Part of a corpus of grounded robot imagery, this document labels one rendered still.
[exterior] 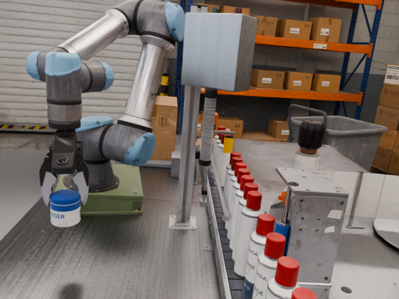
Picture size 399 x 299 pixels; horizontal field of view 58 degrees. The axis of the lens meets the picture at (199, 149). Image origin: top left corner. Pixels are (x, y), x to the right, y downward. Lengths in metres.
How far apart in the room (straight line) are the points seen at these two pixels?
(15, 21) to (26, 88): 0.88
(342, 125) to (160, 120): 2.79
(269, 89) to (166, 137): 3.57
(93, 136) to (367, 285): 0.87
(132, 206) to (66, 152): 0.46
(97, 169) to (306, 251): 0.74
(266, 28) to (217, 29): 4.23
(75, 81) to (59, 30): 4.60
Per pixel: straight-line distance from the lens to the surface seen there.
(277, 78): 5.27
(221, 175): 1.36
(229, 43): 0.93
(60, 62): 0.84
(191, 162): 1.10
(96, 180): 1.23
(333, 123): 4.15
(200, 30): 0.98
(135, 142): 1.11
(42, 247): 1.09
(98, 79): 0.92
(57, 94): 0.85
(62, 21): 5.44
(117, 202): 1.23
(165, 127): 1.69
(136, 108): 1.14
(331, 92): 5.72
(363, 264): 1.07
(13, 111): 5.67
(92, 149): 1.20
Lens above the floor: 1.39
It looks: 16 degrees down
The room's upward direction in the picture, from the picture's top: 5 degrees clockwise
